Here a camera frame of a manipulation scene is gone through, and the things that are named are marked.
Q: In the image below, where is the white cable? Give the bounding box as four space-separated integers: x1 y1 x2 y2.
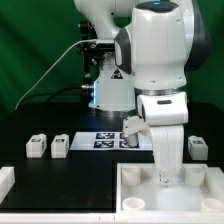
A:
14 39 98 111

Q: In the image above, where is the white sheet with markers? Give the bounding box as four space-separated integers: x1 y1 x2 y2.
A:
70 132 152 151

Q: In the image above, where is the green backdrop curtain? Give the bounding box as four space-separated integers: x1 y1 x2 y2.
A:
0 0 224 120

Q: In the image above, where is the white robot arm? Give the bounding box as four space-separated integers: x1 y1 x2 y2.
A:
74 0 210 184

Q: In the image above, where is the black cable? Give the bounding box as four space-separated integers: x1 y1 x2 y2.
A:
19 87 84 107

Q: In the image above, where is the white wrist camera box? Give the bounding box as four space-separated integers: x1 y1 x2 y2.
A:
122 91 189 148

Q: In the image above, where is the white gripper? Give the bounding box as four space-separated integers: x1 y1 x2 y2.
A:
150 125 184 185

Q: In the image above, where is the white left obstacle block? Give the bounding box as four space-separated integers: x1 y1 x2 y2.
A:
0 167 15 204

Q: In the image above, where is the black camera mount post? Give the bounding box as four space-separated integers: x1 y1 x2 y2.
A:
77 20 104 89

